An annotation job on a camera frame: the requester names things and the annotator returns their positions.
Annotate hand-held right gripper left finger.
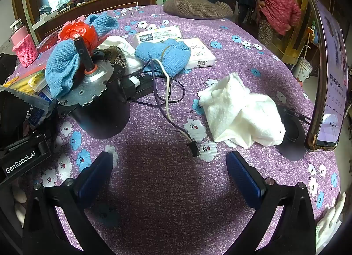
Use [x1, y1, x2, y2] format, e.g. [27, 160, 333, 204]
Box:
[22, 151, 114, 255]

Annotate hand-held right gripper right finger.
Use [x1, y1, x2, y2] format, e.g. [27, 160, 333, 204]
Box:
[225, 150, 317, 255]

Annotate white towel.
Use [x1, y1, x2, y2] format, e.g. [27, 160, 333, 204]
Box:
[197, 72, 286, 149]

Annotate dark label tissue pack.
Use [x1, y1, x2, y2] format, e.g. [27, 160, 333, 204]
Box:
[133, 25, 182, 48]

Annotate white plush toy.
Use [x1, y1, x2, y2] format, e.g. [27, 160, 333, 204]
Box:
[10, 186, 28, 224]

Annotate black phone stand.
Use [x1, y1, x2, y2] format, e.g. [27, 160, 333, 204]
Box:
[274, 104, 313, 162]

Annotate purple floral tablecloth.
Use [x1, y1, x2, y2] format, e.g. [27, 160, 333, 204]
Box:
[5, 4, 344, 255]

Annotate black electric motor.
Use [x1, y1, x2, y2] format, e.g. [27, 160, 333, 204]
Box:
[57, 37, 131, 140]

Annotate colourful clay pack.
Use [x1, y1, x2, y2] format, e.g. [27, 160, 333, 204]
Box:
[2, 65, 48, 94]

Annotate white glove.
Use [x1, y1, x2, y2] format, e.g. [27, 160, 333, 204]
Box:
[316, 191, 346, 246]

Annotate black jacket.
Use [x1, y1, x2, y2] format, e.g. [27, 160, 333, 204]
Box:
[0, 54, 18, 85]

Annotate blue towel cloth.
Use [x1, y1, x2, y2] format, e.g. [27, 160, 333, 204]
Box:
[45, 40, 81, 98]

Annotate black capacitor box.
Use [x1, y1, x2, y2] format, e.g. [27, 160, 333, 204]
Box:
[121, 75, 155, 99]

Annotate pink bottle with knitted sleeve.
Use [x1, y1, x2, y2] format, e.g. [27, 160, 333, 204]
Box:
[10, 19, 39, 68]

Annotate brown patterned fuzzy cloth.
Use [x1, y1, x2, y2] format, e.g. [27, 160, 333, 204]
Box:
[106, 46, 127, 70]

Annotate white bucket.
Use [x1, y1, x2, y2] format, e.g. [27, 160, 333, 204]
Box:
[292, 56, 314, 83]

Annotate smartphone in gold case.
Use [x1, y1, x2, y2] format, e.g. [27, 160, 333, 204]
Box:
[304, 0, 352, 152]

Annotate white crumpled cloth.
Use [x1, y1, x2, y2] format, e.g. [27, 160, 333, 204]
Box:
[97, 36, 145, 72]

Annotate white tissue pack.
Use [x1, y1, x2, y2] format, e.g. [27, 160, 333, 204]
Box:
[176, 37, 216, 70]

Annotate red plastic bag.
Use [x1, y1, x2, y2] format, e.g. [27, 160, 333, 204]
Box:
[58, 21, 97, 50]

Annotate blue fluffy cloth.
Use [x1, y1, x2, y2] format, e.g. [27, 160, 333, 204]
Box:
[135, 39, 192, 78]

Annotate white motor cable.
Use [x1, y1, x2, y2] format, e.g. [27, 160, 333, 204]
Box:
[152, 58, 190, 138]

